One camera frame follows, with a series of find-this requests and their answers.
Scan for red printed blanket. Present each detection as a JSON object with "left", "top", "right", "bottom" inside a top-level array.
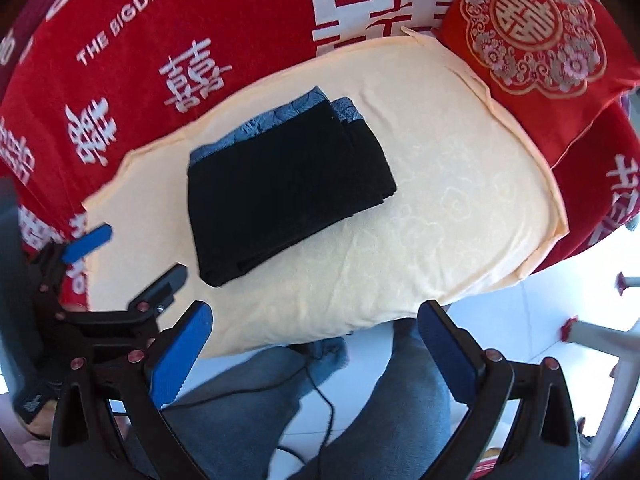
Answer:
[{"left": 0, "top": 0, "right": 640, "bottom": 311}]

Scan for operator legs in jeans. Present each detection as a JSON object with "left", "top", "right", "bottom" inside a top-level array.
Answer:
[{"left": 175, "top": 330, "right": 353, "bottom": 468}]

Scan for black pants with grey waistband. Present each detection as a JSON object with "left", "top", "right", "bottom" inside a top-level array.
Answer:
[{"left": 187, "top": 86, "right": 398, "bottom": 288}]

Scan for cream pillow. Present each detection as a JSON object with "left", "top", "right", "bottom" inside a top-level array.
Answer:
[{"left": 80, "top": 27, "right": 571, "bottom": 361}]

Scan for person's left leg in jeans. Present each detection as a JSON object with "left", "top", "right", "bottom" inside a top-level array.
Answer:
[{"left": 162, "top": 335, "right": 351, "bottom": 480}]

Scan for person's leg in jeans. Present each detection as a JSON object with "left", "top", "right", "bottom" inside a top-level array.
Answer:
[
  {"left": 162, "top": 335, "right": 351, "bottom": 480},
  {"left": 295, "top": 317, "right": 473, "bottom": 480}
]

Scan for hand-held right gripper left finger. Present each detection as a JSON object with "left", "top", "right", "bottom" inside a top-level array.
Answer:
[{"left": 49, "top": 301, "right": 214, "bottom": 480}]

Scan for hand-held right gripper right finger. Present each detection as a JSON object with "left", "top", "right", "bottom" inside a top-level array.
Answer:
[{"left": 417, "top": 300, "right": 584, "bottom": 480}]

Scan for red embroidered cushion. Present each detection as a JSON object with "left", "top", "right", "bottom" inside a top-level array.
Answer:
[{"left": 437, "top": 0, "right": 640, "bottom": 171}]

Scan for white metal frame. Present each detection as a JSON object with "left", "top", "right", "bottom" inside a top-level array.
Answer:
[{"left": 565, "top": 270, "right": 640, "bottom": 471}]

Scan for person's right leg in jeans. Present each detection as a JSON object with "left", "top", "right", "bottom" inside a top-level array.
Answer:
[{"left": 295, "top": 317, "right": 473, "bottom": 480}]

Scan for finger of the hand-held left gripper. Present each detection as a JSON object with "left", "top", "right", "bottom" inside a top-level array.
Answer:
[
  {"left": 60, "top": 263, "right": 189, "bottom": 346},
  {"left": 27, "top": 223, "right": 114, "bottom": 311}
]

